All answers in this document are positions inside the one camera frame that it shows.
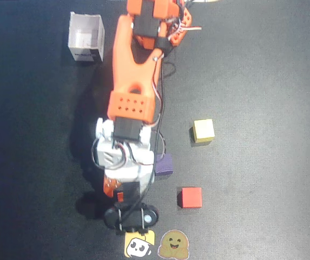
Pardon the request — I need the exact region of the black fabric mat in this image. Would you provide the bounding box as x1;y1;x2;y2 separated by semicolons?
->
0;0;310;260

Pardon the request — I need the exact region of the red wooden cube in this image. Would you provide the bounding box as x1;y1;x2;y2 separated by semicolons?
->
177;187;203;209

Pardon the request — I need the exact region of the black wrist webcam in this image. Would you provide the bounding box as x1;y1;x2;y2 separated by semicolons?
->
103;201;160;236

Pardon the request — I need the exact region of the yellow wooden cube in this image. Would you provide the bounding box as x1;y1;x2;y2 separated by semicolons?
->
189;118;215;144

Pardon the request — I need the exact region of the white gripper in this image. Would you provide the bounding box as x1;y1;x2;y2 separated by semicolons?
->
103;163;156;204

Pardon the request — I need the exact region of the yellow robot face sticker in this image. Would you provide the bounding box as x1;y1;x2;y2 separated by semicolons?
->
124;230;156;258

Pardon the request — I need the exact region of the hugging face emoji sticker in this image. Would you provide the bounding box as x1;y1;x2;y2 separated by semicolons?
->
157;229;190;259

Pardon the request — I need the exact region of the white open paper box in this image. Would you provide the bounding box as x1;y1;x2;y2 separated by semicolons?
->
67;11;105;63

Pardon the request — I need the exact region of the purple wooden cube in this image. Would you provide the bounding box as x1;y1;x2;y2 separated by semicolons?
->
154;153;174;177

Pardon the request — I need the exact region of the thin white servo wire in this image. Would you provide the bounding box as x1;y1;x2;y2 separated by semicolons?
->
91;139;135;171
151;23;203;128

